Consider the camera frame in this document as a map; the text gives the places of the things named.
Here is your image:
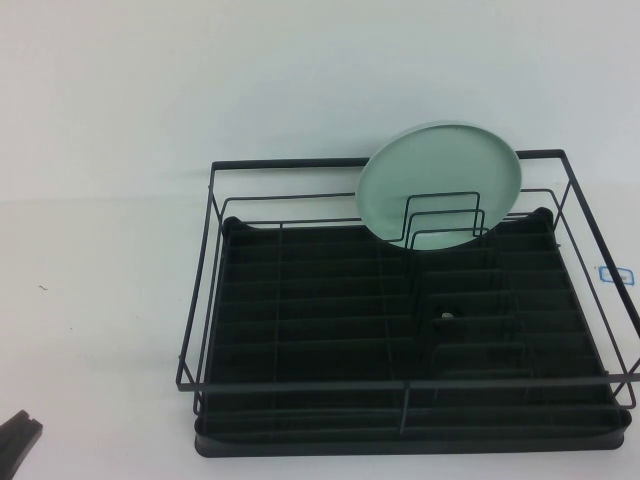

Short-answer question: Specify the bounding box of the pale green round plate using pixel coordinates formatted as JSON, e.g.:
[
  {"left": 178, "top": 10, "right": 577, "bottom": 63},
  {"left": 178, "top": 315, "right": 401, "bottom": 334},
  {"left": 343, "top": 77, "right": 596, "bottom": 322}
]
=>
[{"left": 355, "top": 124, "right": 524, "bottom": 252}]

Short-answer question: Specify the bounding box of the blue outlined table sticker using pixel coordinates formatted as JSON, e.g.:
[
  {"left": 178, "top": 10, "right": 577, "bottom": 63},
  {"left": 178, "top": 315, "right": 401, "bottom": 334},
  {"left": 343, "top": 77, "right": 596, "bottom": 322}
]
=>
[{"left": 596, "top": 264, "right": 637, "bottom": 288}]

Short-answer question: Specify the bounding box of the black wire dish rack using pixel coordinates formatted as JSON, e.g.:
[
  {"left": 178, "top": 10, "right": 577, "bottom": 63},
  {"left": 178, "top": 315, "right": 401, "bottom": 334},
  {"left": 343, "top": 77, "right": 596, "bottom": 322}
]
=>
[{"left": 174, "top": 147, "right": 640, "bottom": 437}]

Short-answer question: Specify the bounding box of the black plastic drip tray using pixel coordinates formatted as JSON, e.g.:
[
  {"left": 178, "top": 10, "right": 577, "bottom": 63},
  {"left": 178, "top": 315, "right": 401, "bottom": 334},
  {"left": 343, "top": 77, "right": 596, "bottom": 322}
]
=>
[{"left": 192, "top": 206, "right": 633, "bottom": 459}]

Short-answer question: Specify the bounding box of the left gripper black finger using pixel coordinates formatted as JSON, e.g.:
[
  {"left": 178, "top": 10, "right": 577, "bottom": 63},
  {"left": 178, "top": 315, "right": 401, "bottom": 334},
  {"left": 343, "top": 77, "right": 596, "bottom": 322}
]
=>
[{"left": 0, "top": 409, "right": 45, "bottom": 457}]

